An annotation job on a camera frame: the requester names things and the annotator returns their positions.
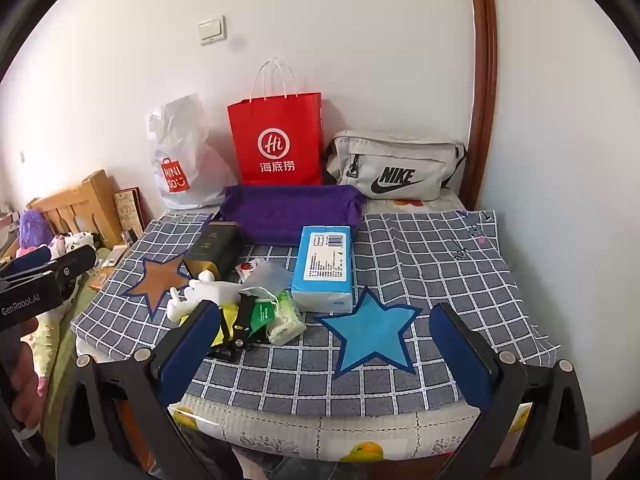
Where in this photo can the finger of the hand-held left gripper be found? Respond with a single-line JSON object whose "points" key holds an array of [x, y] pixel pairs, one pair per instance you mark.
{"points": [[70, 261]]}

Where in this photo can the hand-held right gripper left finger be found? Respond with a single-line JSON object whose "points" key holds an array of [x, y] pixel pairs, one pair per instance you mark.
{"points": [[192, 347]]}

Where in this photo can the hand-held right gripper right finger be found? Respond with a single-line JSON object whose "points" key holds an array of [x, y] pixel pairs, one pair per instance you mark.
{"points": [[460, 355]]}

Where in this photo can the white plush toy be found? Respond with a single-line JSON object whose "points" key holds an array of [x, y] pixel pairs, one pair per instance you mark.
{"points": [[210, 290]]}

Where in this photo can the green wet wipes pack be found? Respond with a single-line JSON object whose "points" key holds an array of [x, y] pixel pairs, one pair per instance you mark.
{"points": [[286, 322]]}

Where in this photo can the purple fabric storage box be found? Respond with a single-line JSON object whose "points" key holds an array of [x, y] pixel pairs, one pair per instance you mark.
{"points": [[290, 215]]}

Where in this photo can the person's left hand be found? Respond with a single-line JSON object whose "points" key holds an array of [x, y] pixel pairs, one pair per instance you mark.
{"points": [[22, 370]]}

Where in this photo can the white remote control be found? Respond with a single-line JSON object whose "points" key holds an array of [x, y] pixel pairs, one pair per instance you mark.
{"points": [[113, 256]]}

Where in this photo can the green floral bed sheet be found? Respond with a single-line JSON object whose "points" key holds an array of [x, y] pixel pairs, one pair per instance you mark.
{"points": [[67, 330]]}

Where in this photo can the purple plush toy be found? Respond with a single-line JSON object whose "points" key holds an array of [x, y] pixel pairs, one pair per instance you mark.
{"points": [[35, 227]]}

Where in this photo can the wooden headboard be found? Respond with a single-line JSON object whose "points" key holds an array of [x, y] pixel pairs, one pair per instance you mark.
{"points": [[75, 205]]}

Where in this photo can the green sachet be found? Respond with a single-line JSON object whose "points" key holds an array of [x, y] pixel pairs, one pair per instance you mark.
{"points": [[262, 316]]}

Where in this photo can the brown patterned book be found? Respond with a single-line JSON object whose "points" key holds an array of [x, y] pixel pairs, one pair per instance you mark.
{"points": [[129, 210]]}

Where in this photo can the small red white packet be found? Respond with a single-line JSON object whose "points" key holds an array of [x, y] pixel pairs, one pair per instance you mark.
{"points": [[246, 267]]}

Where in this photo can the dark tea tin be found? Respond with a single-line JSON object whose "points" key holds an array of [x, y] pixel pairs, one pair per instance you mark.
{"points": [[212, 250]]}

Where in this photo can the grey checked blanket with stars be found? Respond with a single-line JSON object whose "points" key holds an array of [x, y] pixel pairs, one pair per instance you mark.
{"points": [[425, 260]]}

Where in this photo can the clear plastic bag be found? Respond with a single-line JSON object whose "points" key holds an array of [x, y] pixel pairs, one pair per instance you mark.
{"points": [[270, 277]]}

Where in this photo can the blue tissue pack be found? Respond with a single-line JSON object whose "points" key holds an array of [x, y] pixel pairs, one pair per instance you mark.
{"points": [[320, 280]]}

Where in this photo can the white plastic shopping bag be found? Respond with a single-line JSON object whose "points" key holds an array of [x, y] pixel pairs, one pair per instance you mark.
{"points": [[180, 140]]}

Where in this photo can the grey waist bag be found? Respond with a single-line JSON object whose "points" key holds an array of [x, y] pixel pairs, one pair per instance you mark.
{"points": [[400, 160]]}

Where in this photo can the red paper bag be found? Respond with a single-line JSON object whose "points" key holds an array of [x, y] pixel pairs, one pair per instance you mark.
{"points": [[275, 125]]}

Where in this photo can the brown wooden door frame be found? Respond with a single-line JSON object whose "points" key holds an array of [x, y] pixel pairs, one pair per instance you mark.
{"points": [[482, 110]]}

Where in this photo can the white light switch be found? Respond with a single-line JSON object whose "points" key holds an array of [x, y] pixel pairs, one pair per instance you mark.
{"points": [[212, 30]]}

